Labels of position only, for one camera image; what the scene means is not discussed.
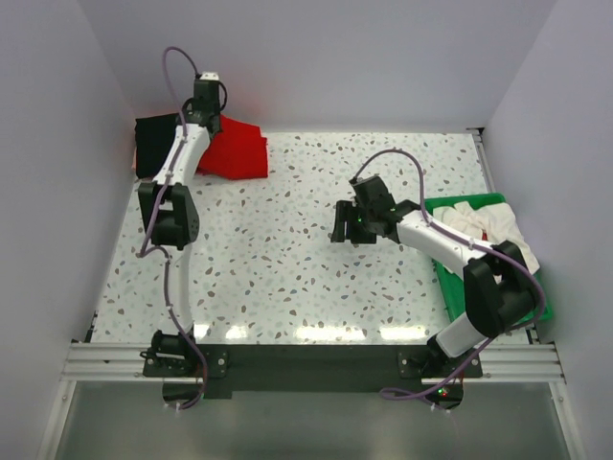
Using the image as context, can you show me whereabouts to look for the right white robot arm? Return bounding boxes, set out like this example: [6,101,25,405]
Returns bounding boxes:
[330,175,545,377]

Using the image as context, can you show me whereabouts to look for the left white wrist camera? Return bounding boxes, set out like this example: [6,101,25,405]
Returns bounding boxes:
[198,72,220,81]

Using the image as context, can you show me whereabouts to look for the purple cable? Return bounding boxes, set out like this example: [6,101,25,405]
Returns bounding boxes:
[356,149,547,411]
[136,46,210,411]

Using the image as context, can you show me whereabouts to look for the folded black t-shirt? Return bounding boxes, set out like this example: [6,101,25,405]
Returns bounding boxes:
[134,113,178,179]

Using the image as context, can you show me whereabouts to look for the aluminium frame rail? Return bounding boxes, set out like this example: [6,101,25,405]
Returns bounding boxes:
[60,343,566,383]

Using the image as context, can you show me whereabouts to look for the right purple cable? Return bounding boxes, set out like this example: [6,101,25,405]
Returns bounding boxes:
[356,149,547,411]

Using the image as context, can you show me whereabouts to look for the green plastic bin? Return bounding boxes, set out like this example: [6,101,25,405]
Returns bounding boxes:
[423,192,555,328]

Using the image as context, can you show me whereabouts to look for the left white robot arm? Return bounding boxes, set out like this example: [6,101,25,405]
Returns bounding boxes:
[137,73,227,376]

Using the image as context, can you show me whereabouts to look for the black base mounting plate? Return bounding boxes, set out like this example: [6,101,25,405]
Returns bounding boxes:
[140,336,483,407]

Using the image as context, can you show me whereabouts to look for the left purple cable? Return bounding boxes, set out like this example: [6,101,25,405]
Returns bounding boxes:
[136,46,210,411]

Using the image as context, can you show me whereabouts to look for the red t-shirt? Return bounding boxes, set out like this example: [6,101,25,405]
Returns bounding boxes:
[196,115,268,180]

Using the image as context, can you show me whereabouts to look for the white t-shirt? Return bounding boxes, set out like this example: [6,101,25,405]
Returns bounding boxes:
[431,201,540,274]

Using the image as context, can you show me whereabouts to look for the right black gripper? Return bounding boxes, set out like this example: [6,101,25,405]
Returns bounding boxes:
[330,200,376,244]

